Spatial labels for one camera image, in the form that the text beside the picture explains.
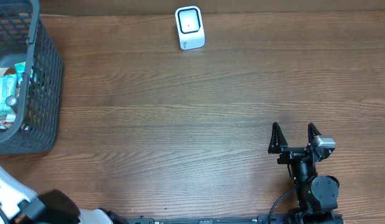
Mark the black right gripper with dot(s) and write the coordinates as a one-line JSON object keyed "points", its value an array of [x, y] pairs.
{"points": [[278, 145]]}

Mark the small teal packet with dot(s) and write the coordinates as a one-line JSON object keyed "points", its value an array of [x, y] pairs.
{"points": [[20, 69]]}

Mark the yellow oil bottle silver cap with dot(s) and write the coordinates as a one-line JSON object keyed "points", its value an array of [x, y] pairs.
{"points": [[11, 101]]}

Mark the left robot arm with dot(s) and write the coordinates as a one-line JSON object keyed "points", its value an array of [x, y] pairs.
{"points": [[20, 204]]}

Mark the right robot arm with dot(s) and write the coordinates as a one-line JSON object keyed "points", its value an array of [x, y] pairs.
{"points": [[316, 194]]}

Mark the white barcode scanner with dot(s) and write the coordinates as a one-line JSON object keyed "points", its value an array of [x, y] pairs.
{"points": [[190, 27]]}

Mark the dark grey plastic mesh basket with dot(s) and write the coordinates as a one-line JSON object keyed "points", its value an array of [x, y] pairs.
{"points": [[24, 39]]}

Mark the teal tissue pack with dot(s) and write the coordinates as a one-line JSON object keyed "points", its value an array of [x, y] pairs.
{"points": [[8, 85]]}

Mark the white orange snack packet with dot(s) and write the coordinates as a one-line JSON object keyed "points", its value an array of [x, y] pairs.
{"points": [[6, 121]]}

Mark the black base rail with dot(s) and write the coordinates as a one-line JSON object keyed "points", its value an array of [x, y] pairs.
{"points": [[260, 219]]}

